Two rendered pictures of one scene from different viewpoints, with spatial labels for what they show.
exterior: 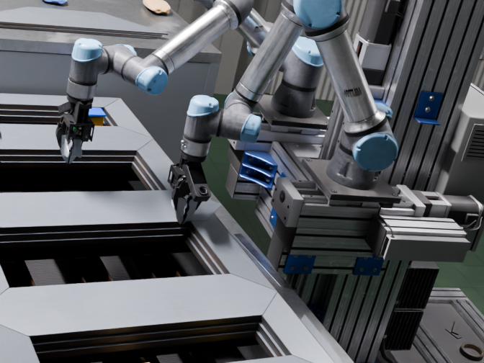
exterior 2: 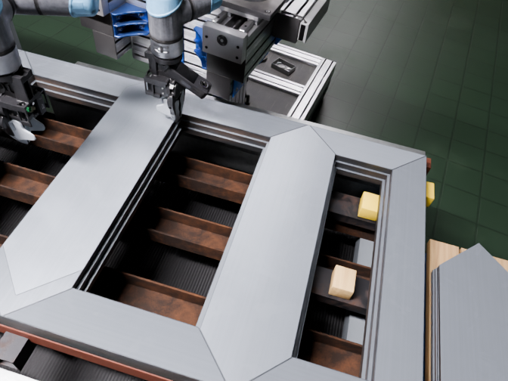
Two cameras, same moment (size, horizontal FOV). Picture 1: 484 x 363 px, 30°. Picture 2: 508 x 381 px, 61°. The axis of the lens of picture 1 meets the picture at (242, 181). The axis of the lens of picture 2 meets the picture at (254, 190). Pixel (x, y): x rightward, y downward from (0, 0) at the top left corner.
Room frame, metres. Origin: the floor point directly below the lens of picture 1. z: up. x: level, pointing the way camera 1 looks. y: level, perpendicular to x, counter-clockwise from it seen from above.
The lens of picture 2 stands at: (1.44, 0.66, 1.67)
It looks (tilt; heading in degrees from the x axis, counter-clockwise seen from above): 50 degrees down; 310
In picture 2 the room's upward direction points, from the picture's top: 9 degrees clockwise
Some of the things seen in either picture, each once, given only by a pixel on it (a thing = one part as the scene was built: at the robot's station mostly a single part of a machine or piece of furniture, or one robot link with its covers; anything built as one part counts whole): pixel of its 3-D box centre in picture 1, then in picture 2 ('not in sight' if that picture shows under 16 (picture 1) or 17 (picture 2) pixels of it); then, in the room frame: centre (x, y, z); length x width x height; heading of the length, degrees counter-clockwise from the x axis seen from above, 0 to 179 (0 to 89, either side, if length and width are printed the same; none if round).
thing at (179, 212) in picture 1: (176, 206); (167, 109); (2.20, 0.16, 0.91); 0.06 x 0.03 x 0.09; 32
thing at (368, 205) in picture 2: not in sight; (370, 205); (1.69, -0.12, 0.79); 0.06 x 0.05 x 0.04; 122
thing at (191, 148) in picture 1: (194, 145); (166, 44); (2.21, 0.15, 1.10); 0.08 x 0.08 x 0.05
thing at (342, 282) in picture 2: not in sight; (342, 282); (1.59, 0.11, 0.79); 0.06 x 0.05 x 0.04; 122
